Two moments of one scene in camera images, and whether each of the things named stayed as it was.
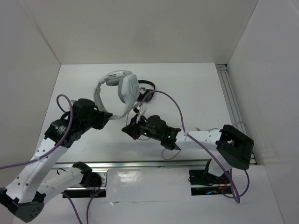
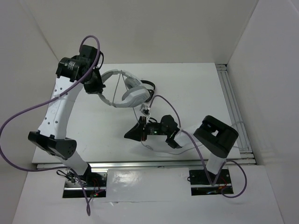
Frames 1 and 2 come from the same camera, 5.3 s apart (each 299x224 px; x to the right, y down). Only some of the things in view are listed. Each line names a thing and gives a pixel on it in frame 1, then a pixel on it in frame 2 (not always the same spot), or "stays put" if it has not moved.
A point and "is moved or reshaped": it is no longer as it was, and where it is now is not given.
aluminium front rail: (188, 164) stays put
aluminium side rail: (237, 116) stays put
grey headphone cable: (163, 150) to (181, 152)
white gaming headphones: (129, 89) is moved or reshaped
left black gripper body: (96, 121) to (95, 75)
